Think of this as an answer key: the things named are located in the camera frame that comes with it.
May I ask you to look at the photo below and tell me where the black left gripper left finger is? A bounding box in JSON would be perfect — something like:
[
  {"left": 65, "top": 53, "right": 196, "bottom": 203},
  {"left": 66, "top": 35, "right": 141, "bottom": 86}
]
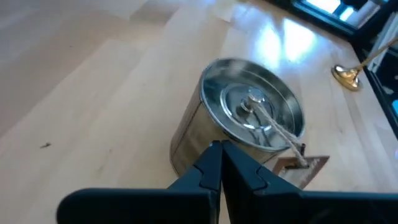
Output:
[{"left": 57, "top": 139, "right": 223, "bottom": 224}]

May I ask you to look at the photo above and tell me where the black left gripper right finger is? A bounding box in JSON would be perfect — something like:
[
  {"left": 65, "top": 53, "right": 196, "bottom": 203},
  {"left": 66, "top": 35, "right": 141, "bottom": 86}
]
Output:
[{"left": 221, "top": 139, "right": 398, "bottom": 224}]

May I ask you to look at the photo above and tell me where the brown paper hang tag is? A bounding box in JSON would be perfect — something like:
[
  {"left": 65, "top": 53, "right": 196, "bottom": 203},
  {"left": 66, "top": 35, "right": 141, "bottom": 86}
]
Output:
[{"left": 248, "top": 99, "right": 330, "bottom": 190}]

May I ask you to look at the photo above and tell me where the gold candlestick holder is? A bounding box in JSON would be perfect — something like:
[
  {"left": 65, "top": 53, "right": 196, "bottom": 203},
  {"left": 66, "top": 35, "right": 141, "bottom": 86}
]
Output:
[{"left": 331, "top": 35, "right": 398, "bottom": 93}]

